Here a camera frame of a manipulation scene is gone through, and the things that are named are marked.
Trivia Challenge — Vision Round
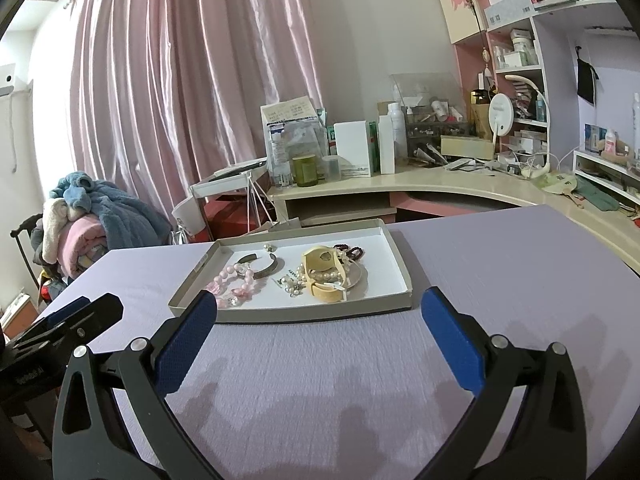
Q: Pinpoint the thin silver bangle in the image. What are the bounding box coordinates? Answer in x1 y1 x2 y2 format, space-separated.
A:
344 259 367 292

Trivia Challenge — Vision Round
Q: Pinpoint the clear acrylic drawer organiser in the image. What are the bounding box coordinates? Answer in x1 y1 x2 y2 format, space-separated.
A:
390 72 471 158

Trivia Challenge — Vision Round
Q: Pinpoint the pile of clothes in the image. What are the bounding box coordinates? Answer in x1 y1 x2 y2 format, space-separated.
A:
50 171 171 252

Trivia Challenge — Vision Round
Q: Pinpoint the pink curtain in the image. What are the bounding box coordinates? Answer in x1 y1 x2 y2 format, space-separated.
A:
65 0 326 252

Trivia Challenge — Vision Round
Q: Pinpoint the green cloth pouch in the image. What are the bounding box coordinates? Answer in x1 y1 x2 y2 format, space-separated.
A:
575 177 621 212

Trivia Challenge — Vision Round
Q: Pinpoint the black chair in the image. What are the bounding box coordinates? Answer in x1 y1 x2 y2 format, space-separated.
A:
10 212 46 291

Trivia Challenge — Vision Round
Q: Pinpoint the white shallow cardboard tray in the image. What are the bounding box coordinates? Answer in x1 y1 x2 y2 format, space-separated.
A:
167 217 413 325

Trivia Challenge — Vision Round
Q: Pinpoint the large white box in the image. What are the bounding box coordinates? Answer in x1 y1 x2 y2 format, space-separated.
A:
333 121 373 178

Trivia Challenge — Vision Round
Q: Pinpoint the white paper bag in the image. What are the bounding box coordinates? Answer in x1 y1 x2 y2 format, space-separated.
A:
242 172 303 235

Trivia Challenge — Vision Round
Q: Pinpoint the white pump bottle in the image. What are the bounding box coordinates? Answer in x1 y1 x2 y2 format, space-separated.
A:
387 102 408 161

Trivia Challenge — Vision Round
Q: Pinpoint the white printed carton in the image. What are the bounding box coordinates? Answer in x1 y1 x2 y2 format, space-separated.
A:
260 95 326 181

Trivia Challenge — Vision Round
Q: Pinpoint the white pearl bracelet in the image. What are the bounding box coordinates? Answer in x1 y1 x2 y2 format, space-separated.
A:
295 255 353 286

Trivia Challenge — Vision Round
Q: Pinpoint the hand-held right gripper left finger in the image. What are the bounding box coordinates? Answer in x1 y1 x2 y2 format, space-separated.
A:
51 289 223 480

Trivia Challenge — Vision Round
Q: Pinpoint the grey metal cuff bracelet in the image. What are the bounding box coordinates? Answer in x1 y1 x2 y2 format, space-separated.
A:
235 252 285 281

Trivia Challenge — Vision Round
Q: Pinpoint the green glass jar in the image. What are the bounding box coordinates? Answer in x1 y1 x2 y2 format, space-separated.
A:
291 153 319 187

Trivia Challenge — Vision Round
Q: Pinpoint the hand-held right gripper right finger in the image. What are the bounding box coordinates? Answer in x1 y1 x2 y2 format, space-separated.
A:
417 286 589 480

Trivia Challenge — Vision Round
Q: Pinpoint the beige curved desk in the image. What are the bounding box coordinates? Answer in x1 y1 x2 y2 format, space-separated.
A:
267 160 640 277

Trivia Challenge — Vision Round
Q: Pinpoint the beige wristwatch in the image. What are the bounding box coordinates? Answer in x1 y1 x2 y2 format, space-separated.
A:
300 245 351 304

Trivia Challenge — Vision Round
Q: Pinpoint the white shelf unit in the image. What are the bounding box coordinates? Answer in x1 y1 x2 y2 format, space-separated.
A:
452 0 640 211

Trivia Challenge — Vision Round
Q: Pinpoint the red box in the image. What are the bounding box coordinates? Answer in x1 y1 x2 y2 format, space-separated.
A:
205 192 273 241

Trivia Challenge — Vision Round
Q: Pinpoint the pink blanket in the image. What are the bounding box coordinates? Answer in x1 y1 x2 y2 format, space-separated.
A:
60 217 108 278

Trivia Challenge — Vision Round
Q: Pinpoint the green paper fan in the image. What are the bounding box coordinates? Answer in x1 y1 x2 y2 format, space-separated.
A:
537 170 586 209

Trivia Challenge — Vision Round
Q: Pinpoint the round white mirror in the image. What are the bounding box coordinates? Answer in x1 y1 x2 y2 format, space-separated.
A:
487 92 516 161

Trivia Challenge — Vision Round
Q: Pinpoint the white flat box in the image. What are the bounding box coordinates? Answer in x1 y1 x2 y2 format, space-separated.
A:
189 157 268 201

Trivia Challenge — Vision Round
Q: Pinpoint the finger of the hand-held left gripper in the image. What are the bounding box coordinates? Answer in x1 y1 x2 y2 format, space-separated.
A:
27 296 93 333
10 293 125 357

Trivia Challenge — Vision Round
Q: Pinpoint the white desk lamp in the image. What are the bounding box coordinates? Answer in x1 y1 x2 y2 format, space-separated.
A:
505 74 552 178

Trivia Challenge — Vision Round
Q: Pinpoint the small clear bottle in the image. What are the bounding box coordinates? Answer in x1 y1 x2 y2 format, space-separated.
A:
270 132 293 188

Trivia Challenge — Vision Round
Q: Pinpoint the white air conditioner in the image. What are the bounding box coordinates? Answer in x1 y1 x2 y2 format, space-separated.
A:
0 62 18 98

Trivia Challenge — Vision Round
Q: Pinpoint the tall white box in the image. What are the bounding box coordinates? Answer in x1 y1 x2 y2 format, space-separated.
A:
378 114 397 175

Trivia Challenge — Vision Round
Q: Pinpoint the pink bead bracelet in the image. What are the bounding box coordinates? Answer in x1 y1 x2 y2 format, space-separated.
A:
205 266 261 309

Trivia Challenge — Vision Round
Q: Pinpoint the white shopping bag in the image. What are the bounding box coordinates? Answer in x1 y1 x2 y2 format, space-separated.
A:
171 197 207 243

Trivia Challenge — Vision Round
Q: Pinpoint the beige flat box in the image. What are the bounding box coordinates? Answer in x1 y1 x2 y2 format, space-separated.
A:
440 135 496 161

